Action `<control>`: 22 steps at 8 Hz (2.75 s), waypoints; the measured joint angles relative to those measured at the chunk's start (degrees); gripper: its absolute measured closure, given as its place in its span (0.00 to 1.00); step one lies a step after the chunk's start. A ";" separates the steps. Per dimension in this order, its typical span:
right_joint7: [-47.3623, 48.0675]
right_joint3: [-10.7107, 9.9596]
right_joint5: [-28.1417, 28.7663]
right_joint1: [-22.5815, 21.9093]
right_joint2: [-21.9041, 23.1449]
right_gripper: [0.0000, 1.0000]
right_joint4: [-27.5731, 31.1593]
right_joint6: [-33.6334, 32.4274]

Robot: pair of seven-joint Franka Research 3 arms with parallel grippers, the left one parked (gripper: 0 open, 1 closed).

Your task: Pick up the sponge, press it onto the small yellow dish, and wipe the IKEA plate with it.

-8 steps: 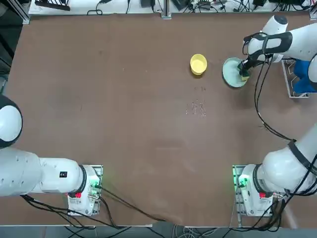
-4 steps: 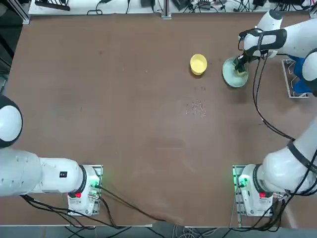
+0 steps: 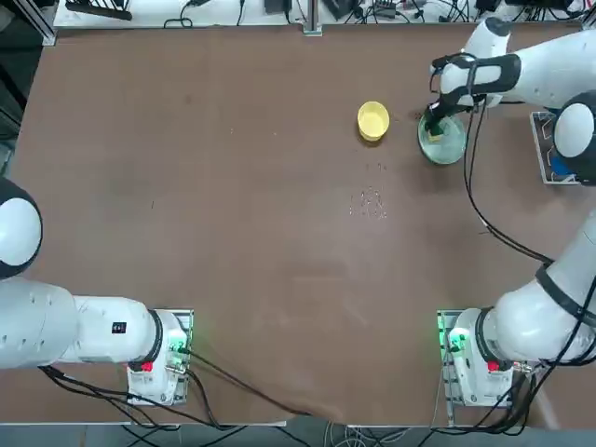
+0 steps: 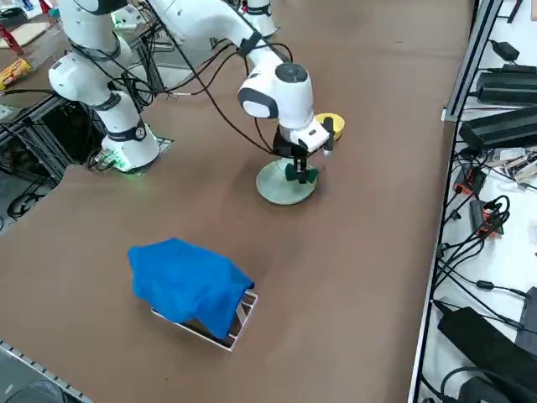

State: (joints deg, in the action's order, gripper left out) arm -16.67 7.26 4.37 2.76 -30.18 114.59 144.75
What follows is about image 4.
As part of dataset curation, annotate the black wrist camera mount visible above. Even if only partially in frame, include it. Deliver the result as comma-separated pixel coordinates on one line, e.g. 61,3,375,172
321,117,337,160

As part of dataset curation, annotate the brown cardboard sheet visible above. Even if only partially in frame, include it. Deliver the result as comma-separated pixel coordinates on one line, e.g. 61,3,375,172
0,20,52,50

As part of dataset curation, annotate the white and green box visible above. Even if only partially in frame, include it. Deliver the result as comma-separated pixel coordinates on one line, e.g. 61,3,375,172
109,3,142,31

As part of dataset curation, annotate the blue cloth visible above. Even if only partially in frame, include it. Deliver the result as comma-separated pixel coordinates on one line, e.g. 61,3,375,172
127,237,256,340

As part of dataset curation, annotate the black adapter with orange plug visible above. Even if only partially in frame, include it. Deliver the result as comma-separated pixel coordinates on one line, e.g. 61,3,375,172
468,196,507,239

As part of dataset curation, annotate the aluminium post with white bracket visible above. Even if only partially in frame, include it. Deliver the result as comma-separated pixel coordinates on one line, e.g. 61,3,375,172
442,0,504,123

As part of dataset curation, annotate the orange and black power strip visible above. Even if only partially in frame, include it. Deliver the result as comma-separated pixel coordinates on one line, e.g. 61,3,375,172
454,165,488,196

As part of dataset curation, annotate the large black power adapter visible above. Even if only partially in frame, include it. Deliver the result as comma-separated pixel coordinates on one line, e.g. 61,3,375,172
459,107,537,151
476,65,537,106

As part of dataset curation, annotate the pale green plate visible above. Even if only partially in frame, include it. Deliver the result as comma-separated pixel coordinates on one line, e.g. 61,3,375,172
256,158,319,207

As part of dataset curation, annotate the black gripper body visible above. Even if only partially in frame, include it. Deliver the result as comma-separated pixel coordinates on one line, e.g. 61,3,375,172
272,128,312,163

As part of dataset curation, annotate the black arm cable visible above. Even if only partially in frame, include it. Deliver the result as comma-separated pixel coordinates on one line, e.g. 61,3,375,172
146,0,276,154

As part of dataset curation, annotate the grey slotted rail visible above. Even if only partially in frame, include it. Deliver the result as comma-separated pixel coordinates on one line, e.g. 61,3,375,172
0,338,91,403

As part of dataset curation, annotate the aluminium table edge rail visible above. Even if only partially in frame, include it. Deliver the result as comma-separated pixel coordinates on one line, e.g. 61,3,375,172
409,121,461,403

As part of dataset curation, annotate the small yellow dish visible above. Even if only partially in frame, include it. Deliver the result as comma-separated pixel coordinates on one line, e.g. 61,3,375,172
314,112,347,142

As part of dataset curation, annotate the aluminium frame rack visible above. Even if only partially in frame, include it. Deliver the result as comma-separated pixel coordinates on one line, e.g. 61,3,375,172
149,289,259,353

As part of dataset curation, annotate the small black power adapter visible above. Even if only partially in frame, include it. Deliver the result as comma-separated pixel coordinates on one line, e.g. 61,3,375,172
489,39,521,62

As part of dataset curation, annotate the yellow snack packet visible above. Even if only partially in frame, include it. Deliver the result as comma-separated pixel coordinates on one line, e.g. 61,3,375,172
0,57,34,92

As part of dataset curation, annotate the green and yellow sponge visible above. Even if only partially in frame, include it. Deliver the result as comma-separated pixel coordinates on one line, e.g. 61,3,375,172
284,163,320,185

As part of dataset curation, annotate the red clamp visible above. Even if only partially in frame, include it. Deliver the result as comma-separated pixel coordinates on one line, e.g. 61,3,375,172
0,23,25,56

